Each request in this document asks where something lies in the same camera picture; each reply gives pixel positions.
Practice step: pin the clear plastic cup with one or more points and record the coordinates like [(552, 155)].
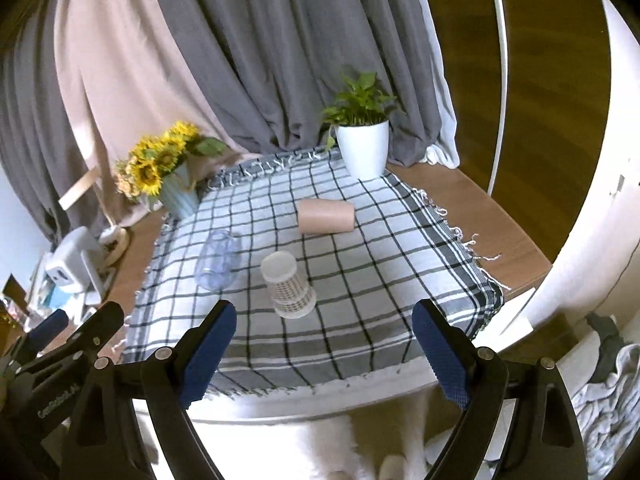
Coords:
[(217, 260)]

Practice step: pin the white sheer curtain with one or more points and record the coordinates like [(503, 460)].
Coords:
[(442, 105)]

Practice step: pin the white curved pole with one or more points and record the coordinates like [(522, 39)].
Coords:
[(501, 85)]

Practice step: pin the white power strip box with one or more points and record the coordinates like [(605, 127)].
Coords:
[(75, 265)]

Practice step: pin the white patterned cup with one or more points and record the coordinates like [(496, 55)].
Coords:
[(287, 285)]

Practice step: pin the sunflower bouquet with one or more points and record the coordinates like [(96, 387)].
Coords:
[(152, 157)]

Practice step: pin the round wooden stand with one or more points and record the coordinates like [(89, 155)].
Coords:
[(116, 242)]

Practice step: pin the white fluffy rug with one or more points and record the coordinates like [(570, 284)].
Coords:
[(330, 445)]

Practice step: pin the light blue ribbed vase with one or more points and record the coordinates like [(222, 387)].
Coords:
[(177, 195)]

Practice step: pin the white plant pot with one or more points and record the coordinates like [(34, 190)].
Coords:
[(364, 150)]

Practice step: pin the white curved frame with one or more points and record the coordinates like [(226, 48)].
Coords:
[(607, 170)]

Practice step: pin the beige curtain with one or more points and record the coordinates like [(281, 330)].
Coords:
[(115, 70)]

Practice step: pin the pink paper cup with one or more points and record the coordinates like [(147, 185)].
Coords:
[(325, 216)]

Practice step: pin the black white checked tablecloth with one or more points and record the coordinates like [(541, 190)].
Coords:
[(360, 285)]

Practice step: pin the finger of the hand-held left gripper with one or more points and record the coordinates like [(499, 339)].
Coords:
[(49, 326), (102, 327)]

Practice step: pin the grey knitted blanket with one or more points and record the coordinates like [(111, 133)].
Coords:
[(610, 410)]

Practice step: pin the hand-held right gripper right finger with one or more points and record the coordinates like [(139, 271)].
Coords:
[(445, 355)]

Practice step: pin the green leafy plant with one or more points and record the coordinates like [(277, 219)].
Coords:
[(360, 100)]

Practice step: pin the dark green cloth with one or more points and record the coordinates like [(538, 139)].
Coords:
[(606, 342)]

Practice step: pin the grey curtain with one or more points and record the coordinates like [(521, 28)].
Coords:
[(280, 50)]

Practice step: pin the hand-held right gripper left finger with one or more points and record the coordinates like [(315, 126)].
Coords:
[(210, 355)]

